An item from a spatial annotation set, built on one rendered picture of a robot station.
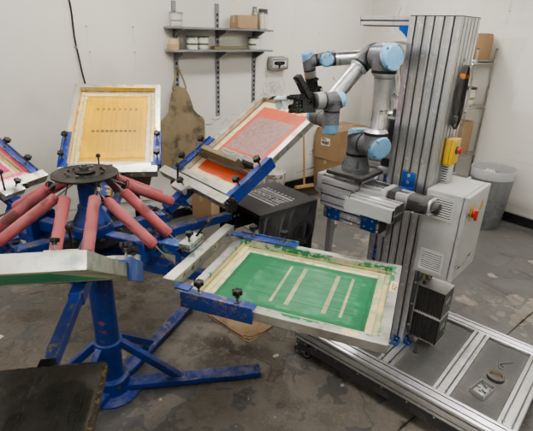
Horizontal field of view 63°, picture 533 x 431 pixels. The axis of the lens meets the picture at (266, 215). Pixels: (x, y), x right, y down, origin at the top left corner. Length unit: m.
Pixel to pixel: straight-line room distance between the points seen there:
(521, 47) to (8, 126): 4.92
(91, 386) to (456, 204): 1.76
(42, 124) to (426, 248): 3.19
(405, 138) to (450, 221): 0.48
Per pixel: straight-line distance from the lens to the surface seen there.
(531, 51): 5.49
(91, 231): 1.94
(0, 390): 1.58
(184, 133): 4.66
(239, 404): 2.69
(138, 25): 4.43
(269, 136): 2.63
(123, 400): 2.77
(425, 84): 2.35
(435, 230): 2.41
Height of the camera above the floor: 1.94
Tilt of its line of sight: 23 degrees down
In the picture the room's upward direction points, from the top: 2 degrees clockwise
